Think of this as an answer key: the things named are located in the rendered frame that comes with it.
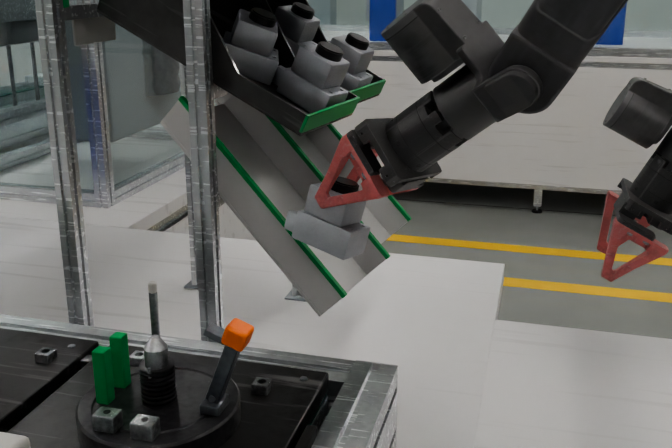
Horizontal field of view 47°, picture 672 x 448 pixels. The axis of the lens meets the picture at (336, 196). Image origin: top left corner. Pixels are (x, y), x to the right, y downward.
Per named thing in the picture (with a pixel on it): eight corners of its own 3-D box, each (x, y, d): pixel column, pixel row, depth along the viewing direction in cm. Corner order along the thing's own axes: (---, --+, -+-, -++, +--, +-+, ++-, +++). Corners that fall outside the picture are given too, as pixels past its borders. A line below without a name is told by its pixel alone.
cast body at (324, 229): (364, 254, 79) (382, 189, 77) (343, 261, 75) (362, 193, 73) (297, 225, 82) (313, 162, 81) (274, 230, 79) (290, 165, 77)
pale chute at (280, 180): (366, 276, 95) (390, 255, 93) (318, 317, 84) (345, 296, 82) (223, 104, 98) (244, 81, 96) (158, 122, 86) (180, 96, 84)
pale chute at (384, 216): (390, 236, 109) (412, 218, 107) (352, 268, 98) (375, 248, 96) (264, 87, 112) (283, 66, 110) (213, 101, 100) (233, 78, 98)
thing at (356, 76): (365, 96, 100) (387, 47, 97) (351, 101, 96) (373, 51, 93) (312, 65, 102) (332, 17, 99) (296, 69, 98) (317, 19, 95)
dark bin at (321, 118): (352, 115, 90) (378, 58, 87) (300, 136, 79) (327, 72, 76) (168, 6, 97) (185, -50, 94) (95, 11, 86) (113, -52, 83)
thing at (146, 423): (161, 432, 63) (160, 415, 62) (152, 443, 61) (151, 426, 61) (139, 428, 63) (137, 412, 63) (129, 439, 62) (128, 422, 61)
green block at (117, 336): (131, 382, 70) (127, 332, 69) (125, 389, 69) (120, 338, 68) (120, 380, 71) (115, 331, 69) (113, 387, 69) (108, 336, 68)
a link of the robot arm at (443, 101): (523, 112, 66) (525, 90, 71) (473, 49, 64) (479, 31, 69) (458, 155, 69) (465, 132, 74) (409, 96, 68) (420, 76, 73)
